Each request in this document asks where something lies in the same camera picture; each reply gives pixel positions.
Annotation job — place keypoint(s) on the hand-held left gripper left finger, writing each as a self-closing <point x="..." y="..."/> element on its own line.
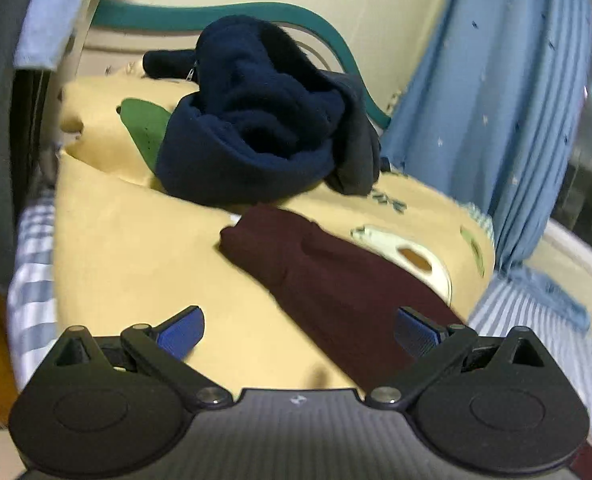
<point x="181" y="332"/>

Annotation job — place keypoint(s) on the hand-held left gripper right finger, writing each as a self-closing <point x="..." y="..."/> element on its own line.
<point x="416" y="332"/>

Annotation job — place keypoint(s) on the maroon garment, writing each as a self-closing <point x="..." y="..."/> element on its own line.
<point x="336" y="280"/>

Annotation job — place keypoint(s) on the yellow avocado print blanket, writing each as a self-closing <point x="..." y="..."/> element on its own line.
<point x="126" y="240"/>

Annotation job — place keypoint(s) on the blue checked bed sheet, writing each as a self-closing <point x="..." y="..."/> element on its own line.
<point x="526" y="310"/>

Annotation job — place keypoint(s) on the green checked pillow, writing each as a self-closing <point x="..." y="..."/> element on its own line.
<point x="482" y="219"/>

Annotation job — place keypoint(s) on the dark grey garment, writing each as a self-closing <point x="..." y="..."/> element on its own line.
<point x="358" y="160"/>

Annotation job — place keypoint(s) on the navy fleece jacket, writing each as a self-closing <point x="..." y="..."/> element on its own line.
<point x="256" y="125"/>

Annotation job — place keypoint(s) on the blue curtain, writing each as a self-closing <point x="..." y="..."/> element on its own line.
<point x="496" y="110"/>

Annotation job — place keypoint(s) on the cream headboard with teal trim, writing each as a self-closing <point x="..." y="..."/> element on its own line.
<point x="376" y="0"/>

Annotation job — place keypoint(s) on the light blue hanging cloth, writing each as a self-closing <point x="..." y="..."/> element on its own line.
<point x="51" y="15"/>

